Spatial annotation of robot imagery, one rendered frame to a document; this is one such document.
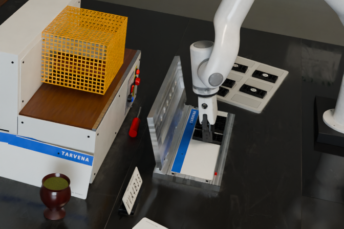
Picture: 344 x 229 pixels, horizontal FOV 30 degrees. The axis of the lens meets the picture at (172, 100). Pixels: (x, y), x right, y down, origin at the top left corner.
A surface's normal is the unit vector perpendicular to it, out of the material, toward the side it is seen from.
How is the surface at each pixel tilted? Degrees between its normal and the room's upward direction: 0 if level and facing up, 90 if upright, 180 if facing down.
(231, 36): 42
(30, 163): 69
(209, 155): 0
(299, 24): 90
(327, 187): 0
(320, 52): 0
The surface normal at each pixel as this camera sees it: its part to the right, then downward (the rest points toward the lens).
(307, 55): 0.13, -0.86
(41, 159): -0.19, 0.11
